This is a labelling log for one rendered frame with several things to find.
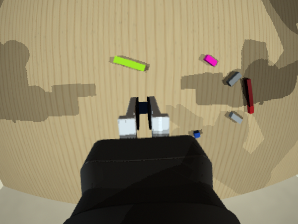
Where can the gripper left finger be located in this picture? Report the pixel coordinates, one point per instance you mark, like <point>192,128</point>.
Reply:
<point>129,124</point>

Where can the small blue block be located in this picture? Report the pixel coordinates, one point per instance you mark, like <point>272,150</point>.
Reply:
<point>143,108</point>
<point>196,134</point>

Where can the small magenta block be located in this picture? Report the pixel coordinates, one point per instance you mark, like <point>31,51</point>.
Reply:
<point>210,60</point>

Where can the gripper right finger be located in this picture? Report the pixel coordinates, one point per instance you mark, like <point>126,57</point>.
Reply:
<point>159,123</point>

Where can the grey rod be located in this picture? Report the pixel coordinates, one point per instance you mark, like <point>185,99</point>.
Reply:
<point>235,117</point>
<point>234,78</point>

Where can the red rod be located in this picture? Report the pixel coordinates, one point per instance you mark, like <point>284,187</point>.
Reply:
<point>249,95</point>

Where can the lime green rod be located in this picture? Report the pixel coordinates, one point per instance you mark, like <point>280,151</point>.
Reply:
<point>129,63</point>

